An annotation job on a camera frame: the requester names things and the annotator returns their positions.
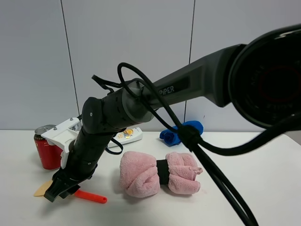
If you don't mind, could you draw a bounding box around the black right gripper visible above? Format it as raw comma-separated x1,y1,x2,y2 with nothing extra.
44,150,99,202

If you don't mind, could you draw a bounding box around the orange handled spatula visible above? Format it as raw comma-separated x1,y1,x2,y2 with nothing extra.
33,180,108,204

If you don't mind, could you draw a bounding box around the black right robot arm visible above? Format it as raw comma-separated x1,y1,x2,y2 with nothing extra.
44,24,301,202

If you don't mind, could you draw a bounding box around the red drink can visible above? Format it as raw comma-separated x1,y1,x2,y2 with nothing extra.
34,125,62,170

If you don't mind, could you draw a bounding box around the pink rolled towel black band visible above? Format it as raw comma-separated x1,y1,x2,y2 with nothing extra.
119,151,203,198

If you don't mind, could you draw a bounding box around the white shampoo bottle blue cap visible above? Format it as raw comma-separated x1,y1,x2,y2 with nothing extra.
114,127,143,145

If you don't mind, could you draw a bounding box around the blue rolled towel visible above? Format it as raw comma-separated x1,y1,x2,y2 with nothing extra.
159,121,204,146

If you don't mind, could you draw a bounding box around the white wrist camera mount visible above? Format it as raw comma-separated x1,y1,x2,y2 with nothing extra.
41,117,80,169

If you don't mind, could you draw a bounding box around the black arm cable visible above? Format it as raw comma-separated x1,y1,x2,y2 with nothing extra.
91,62,301,226

